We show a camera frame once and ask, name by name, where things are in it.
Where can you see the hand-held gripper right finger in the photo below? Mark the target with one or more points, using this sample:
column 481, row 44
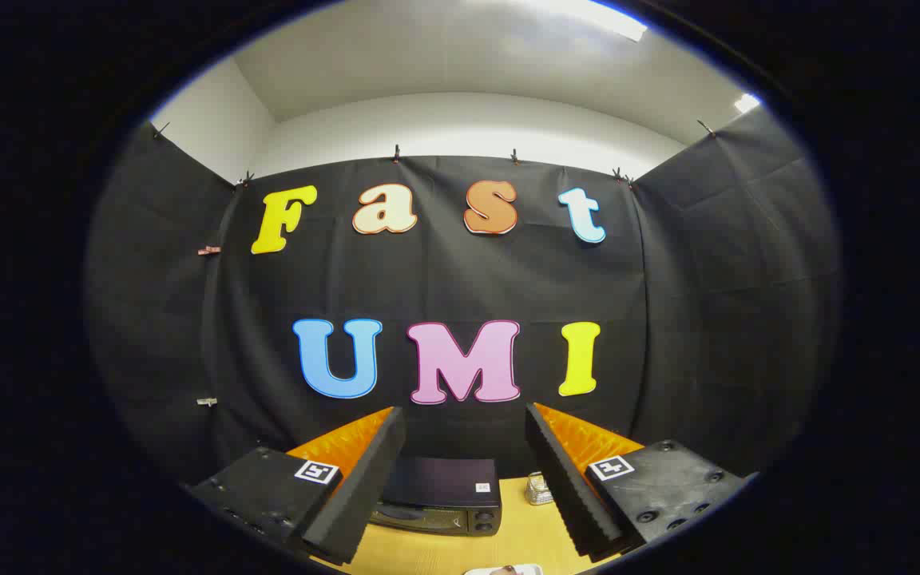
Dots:
column 568, row 479

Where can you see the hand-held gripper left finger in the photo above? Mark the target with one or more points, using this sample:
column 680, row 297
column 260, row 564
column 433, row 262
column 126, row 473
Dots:
column 364, row 487

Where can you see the black toaster oven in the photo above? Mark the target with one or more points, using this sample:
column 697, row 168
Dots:
column 444, row 483

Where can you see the red round meat slice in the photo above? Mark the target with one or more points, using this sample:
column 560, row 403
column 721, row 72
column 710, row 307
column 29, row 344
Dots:
column 504, row 571

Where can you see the white square plate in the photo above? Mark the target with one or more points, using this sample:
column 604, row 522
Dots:
column 476, row 570

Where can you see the clear glass utensil holder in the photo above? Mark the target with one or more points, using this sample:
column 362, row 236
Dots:
column 538, row 489

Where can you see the black backdrop cloth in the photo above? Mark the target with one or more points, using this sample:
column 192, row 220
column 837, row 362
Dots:
column 444, row 271

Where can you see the wooden clothespin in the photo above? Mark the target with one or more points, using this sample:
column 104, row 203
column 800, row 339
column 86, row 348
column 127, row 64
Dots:
column 208, row 250

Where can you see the row of black clips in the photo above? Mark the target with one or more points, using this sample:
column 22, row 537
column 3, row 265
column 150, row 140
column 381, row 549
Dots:
column 396, row 152

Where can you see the ceiling light panel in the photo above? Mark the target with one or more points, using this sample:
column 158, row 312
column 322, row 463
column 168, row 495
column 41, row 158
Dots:
column 588, row 16
column 747, row 103

